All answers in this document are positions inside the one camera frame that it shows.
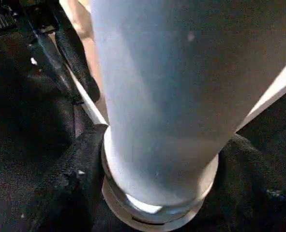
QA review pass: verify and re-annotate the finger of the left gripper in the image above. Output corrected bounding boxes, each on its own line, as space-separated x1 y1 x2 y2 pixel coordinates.
55 17 101 103

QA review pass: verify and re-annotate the black mat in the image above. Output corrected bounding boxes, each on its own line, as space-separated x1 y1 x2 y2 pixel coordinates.
0 0 286 232

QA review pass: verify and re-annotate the white plastic table leg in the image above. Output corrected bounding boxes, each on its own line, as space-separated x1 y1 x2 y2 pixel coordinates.
89 0 286 216

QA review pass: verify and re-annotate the white plastic table top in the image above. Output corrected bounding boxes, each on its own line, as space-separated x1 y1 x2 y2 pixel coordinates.
65 51 286 232

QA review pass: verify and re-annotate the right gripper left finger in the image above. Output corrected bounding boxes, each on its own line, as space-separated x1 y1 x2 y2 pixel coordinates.
19 124 115 232

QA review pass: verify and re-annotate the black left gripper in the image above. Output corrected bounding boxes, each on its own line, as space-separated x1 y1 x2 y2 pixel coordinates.
0 0 61 35

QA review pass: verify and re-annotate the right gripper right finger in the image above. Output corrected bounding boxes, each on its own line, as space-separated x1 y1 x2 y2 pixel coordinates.
189 133 286 232

